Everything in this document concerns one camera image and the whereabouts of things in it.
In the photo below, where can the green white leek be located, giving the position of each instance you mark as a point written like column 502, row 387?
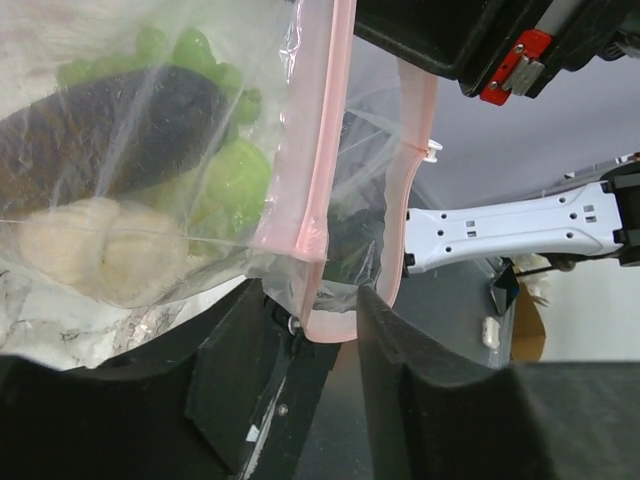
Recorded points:
column 125, row 254

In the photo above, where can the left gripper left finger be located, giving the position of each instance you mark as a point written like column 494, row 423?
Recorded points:
column 177, row 407

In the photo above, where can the clear zip top bag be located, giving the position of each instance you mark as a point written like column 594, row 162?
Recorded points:
column 331, row 126

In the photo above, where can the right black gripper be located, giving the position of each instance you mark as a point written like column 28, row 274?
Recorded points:
column 496, row 49

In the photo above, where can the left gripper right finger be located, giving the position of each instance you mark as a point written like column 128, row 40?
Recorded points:
column 434, row 414

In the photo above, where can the purple eggplant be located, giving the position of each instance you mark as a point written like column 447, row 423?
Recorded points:
column 110, row 136

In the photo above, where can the green grapes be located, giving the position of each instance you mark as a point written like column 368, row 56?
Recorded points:
column 192, row 50

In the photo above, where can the green cabbage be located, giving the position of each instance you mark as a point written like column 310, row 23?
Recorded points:
column 230, row 203

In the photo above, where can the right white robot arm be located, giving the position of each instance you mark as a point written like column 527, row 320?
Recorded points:
column 591, row 222

